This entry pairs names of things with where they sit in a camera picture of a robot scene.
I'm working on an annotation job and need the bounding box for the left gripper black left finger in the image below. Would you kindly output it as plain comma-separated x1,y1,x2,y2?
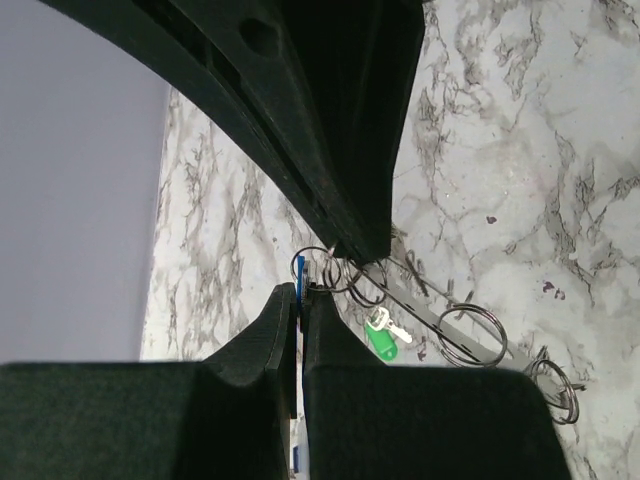
1,283,296,479

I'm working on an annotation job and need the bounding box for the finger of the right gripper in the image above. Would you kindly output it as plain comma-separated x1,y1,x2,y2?
175,1,425,262
49,0,350,258

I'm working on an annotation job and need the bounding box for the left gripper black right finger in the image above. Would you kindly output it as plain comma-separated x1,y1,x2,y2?
302,292,570,479

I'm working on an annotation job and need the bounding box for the green key tag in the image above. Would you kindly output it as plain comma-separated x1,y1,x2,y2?
365,306,413,362

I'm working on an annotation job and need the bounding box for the large metal key ring disc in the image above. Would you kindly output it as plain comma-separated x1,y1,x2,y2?
319,248,585,425

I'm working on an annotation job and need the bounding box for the blue key tag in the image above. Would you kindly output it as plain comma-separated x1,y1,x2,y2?
290,253,310,308

